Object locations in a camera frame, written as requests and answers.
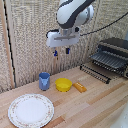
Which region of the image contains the orange rectangular block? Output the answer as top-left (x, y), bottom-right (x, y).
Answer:
top-left (72, 82), bottom-right (88, 93)

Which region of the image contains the white blurry rounded object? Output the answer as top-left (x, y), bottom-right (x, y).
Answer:
top-left (111, 105), bottom-right (128, 128)

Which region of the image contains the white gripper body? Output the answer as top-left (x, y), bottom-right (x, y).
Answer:
top-left (45, 28), bottom-right (81, 49)

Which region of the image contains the black wire dish rack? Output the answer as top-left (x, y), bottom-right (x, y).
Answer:
top-left (79, 63), bottom-right (112, 85)

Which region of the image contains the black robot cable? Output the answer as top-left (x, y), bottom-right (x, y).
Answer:
top-left (79, 11), bottom-right (128, 37)

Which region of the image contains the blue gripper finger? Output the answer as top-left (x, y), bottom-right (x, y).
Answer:
top-left (65, 47), bottom-right (71, 55)
top-left (53, 49), bottom-right (59, 57)

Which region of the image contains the wooden screen post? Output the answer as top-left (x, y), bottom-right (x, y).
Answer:
top-left (53, 0), bottom-right (65, 73)
top-left (0, 0), bottom-right (16, 90)
top-left (83, 13), bottom-right (101, 64)

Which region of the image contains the yellow bowl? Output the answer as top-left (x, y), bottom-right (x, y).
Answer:
top-left (54, 77), bottom-right (73, 93)

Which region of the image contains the white floral rim plate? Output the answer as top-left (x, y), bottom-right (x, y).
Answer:
top-left (7, 93), bottom-right (55, 128)

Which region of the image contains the black oven wire tray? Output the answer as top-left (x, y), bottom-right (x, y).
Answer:
top-left (89, 50), bottom-right (128, 73)

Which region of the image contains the blue cup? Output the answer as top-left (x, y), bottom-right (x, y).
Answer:
top-left (38, 71), bottom-right (52, 92)

